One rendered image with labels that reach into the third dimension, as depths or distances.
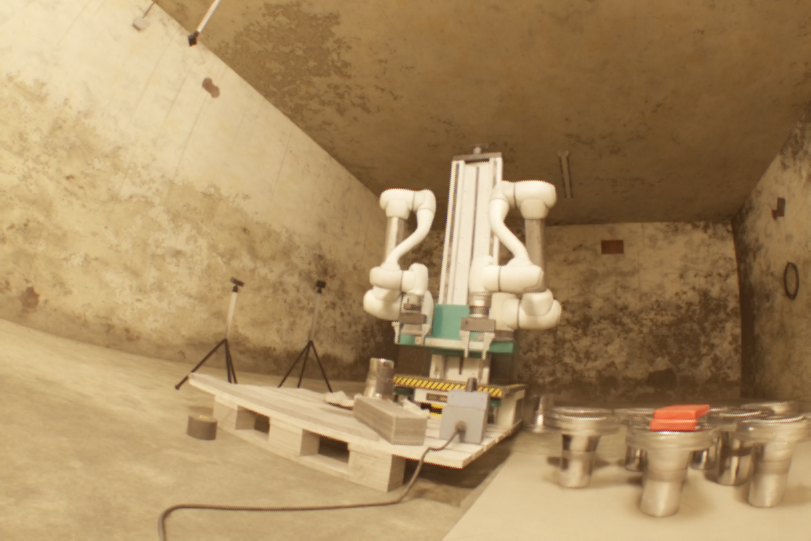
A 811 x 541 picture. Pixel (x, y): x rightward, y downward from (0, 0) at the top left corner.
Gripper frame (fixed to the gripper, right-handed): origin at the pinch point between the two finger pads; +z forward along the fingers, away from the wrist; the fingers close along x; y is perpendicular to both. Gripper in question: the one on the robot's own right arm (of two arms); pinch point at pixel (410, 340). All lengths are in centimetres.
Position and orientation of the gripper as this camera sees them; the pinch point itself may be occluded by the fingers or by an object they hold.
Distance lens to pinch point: 189.1
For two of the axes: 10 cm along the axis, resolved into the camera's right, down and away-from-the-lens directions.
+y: 4.0, 3.5, 8.5
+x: -9.1, 0.2, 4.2
